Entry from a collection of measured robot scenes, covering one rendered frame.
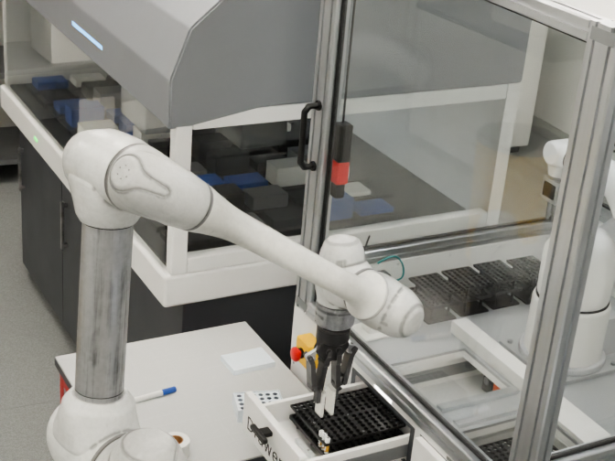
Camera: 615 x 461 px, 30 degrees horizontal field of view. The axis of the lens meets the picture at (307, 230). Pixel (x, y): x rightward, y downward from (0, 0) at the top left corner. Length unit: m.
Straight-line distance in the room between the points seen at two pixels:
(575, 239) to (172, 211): 0.73
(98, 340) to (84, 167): 0.36
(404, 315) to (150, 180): 0.61
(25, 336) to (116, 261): 2.63
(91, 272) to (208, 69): 1.03
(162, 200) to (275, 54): 1.23
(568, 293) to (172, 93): 1.37
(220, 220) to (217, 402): 0.98
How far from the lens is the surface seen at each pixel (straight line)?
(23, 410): 4.41
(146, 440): 2.29
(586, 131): 2.10
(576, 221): 2.15
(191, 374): 3.17
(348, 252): 2.44
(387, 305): 2.34
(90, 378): 2.36
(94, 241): 2.25
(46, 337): 4.84
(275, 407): 2.83
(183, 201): 2.09
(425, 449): 2.68
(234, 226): 2.21
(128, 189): 2.05
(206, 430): 2.95
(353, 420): 2.78
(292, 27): 3.23
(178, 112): 3.15
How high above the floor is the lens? 2.45
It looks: 25 degrees down
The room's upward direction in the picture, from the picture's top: 5 degrees clockwise
